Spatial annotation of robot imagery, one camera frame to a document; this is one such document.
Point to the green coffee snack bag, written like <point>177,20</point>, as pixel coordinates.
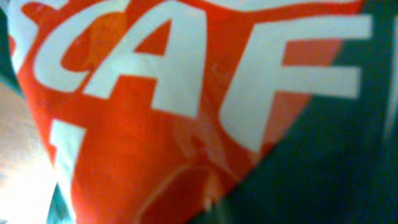
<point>210,111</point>

